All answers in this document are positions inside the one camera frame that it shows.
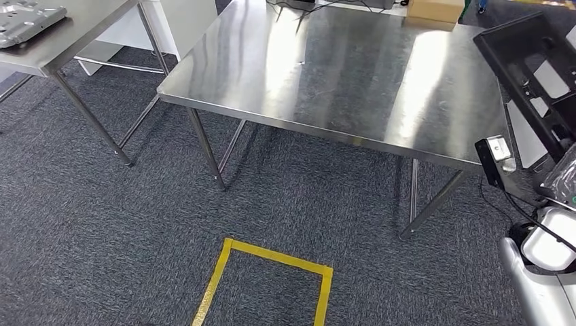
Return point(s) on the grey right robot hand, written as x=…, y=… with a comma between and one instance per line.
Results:
x=560, y=177

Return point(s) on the long black plastic part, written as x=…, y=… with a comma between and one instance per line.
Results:
x=504, y=67

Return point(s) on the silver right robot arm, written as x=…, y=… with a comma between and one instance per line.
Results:
x=540, y=288

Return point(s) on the stainless steel workbench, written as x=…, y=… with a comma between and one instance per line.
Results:
x=337, y=67

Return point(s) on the grey metal plate part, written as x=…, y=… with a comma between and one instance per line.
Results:
x=27, y=20

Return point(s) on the large cardboard box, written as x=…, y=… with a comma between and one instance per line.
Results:
x=434, y=9

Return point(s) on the stainless steel table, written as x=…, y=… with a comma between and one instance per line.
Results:
x=90, y=27

